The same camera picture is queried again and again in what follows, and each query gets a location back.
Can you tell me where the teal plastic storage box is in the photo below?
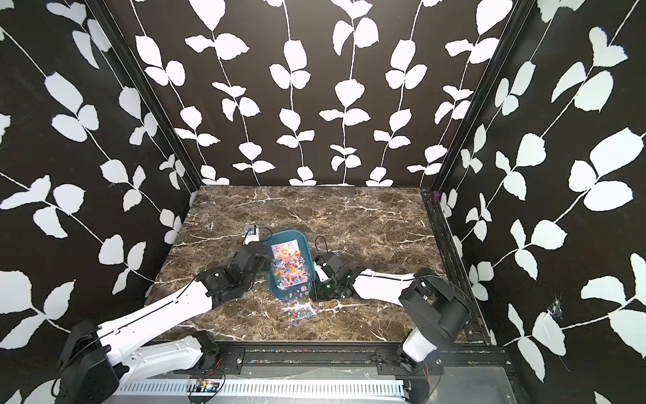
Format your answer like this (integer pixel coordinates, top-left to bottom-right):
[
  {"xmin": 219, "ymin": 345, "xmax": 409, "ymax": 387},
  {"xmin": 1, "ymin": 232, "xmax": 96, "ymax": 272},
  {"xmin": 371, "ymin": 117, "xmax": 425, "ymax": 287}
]
[{"xmin": 262, "ymin": 229, "xmax": 316, "ymax": 301}]

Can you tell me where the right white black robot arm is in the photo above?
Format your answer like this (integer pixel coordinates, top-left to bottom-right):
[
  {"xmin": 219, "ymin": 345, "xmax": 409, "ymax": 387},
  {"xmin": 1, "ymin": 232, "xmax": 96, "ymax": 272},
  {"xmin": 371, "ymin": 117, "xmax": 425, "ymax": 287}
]
[{"xmin": 311, "ymin": 252, "xmax": 474, "ymax": 375}]

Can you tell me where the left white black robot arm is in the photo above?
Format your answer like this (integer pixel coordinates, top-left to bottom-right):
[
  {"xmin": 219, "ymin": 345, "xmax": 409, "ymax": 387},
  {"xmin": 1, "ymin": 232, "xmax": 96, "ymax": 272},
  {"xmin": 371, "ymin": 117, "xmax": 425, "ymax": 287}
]
[{"xmin": 50, "ymin": 242, "xmax": 272, "ymax": 403}]

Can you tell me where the small circuit board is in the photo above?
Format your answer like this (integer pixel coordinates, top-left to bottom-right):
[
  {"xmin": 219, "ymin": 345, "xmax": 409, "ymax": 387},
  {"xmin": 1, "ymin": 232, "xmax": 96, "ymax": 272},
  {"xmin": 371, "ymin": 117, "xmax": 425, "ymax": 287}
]
[{"xmin": 188, "ymin": 379, "xmax": 222, "ymax": 397}]

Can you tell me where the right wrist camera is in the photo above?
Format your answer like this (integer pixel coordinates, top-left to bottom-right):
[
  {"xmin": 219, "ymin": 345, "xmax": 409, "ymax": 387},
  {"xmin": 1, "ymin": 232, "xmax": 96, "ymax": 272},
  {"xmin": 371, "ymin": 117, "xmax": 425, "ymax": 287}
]
[{"xmin": 315, "ymin": 264, "xmax": 329, "ymax": 283}]

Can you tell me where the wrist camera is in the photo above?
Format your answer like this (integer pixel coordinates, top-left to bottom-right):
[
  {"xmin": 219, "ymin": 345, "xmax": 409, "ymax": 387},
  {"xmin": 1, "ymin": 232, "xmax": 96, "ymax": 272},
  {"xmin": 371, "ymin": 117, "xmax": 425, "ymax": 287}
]
[
  {"xmin": 243, "ymin": 224, "xmax": 260, "ymax": 245},
  {"xmin": 315, "ymin": 264, "xmax": 329, "ymax": 283}
]

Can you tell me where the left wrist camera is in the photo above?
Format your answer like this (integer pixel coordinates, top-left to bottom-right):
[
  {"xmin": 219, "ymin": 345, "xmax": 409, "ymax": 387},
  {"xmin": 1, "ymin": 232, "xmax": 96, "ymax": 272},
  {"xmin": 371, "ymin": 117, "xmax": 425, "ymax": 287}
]
[{"xmin": 243, "ymin": 224, "xmax": 260, "ymax": 245}]

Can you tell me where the black front mounting rail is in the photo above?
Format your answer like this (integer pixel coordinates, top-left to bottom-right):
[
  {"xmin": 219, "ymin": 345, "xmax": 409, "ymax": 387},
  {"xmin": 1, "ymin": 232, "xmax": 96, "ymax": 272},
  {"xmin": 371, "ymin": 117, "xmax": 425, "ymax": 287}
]
[{"xmin": 187, "ymin": 341, "xmax": 515, "ymax": 379}]

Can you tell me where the white perforated cable duct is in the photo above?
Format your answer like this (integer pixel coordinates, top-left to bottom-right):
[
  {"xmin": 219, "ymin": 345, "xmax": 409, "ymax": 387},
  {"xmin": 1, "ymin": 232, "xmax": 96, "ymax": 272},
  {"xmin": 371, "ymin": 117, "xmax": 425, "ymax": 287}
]
[{"xmin": 114, "ymin": 379, "xmax": 409, "ymax": 401}]

